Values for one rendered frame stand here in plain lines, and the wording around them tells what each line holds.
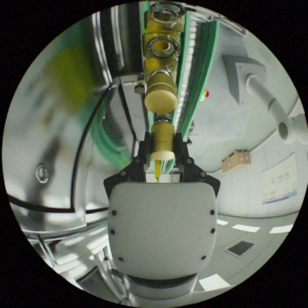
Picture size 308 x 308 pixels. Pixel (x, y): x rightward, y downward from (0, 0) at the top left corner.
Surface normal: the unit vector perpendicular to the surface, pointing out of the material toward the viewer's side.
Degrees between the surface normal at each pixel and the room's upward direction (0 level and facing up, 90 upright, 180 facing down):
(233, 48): 0
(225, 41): 0
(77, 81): 90
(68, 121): 90
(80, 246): 90
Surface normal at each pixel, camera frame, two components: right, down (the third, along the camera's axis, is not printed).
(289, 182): -1.00, -0.02
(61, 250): 1.00, 0.02
